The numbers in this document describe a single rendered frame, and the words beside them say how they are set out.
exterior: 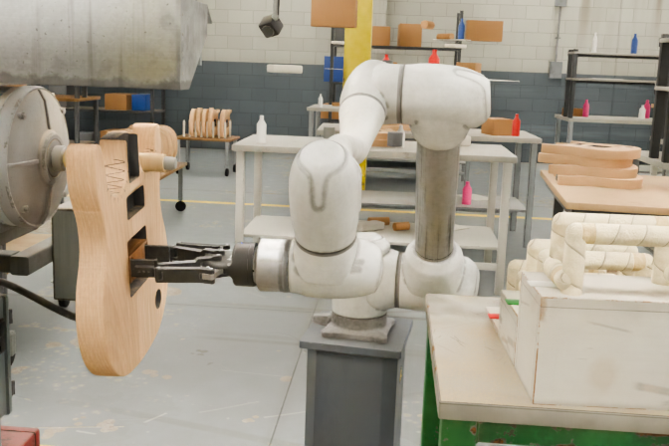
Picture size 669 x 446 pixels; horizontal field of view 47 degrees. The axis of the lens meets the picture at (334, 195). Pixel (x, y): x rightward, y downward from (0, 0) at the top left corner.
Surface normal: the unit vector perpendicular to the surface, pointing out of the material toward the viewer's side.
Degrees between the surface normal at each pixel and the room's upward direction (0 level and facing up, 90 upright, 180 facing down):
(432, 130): 129
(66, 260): 90
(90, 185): 100
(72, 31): 90
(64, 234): 90
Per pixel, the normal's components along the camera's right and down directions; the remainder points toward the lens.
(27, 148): 0.98, 0.02
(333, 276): 0.00, 0.53
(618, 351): -0.04, 0.17
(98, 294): -0.07, -0.08
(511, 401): 0.04, -0.99
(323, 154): -0.04, -0.67
